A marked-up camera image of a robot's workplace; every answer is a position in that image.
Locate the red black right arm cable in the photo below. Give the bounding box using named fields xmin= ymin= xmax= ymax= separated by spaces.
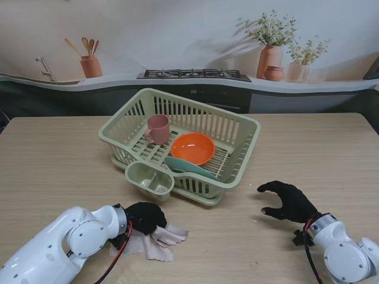
xmin=301 ymin=218 xmax=325 ymax=284

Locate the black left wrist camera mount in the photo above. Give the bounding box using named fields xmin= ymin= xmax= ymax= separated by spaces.
xmin=108 ymin=233 xmax=130 ymax=251

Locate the pink plastic cup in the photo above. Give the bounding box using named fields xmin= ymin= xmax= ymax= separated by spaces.
xmin=143 ymin=114 xmax=171 ymax=146

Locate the printed kitchen backdrop banner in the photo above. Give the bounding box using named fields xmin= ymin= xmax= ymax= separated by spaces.
xmin=0 ymin=0 xmax=379 ymax=118

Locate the grey cleaning cloth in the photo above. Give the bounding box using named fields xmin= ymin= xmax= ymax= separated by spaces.
xmin=108 ymin=224 xmax=190 ymax=263

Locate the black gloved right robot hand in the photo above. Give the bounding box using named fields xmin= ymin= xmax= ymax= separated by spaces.
xmin=256 ymin=180 xmax=322 ymax=224

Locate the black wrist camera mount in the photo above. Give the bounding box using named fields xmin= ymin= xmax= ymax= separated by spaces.
xmin=292 ymin=229 xmax=314 ymax=247
xmin=108 ymin=233 xmax=130 ymax=251

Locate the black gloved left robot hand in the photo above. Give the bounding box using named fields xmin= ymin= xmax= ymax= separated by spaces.
xmin=126 ymin=202 xmax=168 ymax=237

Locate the orange plastic bowl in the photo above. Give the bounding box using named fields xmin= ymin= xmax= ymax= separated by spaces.
xmin=171 ymin=132 xmax=216 ymax=166

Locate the pale green plastic dish rack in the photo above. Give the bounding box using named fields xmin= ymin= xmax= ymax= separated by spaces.
xmin=98 ymin=88 xmax=262 ymax=190

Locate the pale green cutlery holder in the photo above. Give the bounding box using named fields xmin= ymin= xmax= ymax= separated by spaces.
xmin=124 ymin=161 xmax=175 ymax=202

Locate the red left arm cable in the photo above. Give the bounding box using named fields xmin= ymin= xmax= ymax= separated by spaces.
xmin=94 ymin=220 xmax=133 ymax=284

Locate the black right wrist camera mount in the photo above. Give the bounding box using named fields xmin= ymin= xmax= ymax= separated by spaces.
xmin=292 ymin=229 xmax=314 ymax=247

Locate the teal plate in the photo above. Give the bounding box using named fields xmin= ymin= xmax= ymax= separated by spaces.
xmin=165 ymin=156 xmax=220 ymax=181

